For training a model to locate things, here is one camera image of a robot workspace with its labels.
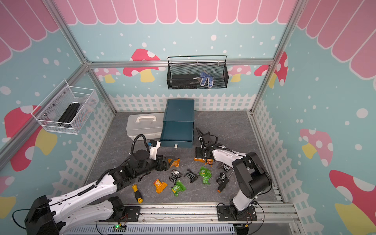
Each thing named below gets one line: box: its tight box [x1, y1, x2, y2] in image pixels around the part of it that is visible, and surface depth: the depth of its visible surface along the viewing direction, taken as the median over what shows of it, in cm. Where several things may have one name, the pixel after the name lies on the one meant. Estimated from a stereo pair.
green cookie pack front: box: [171, 179, 187, 197], surface depth 83 cm
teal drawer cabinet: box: [160, 98, 195, 148], surface depth 92 cm
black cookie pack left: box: [169, 169, 183, 185], surface depth 87 cm
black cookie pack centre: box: [183, 168, 200, 184], surface depth 87 cm
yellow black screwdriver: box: [132, 183, 144, 204], surface depth 81 cm
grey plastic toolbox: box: [126, 112, 165, 141], surface depth 100 cm
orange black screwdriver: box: [217, 169, 235, 193], surface depth 84 cm
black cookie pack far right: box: [218, 161, 234, 172], surface depth 91 cm
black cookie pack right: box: [215, 172, 227, 186], surface depth 86 cm
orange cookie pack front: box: [153, 178, 168, 194], surface depth 85 cm
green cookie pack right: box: [198, 166, 212, 185], surface depth 87 cm
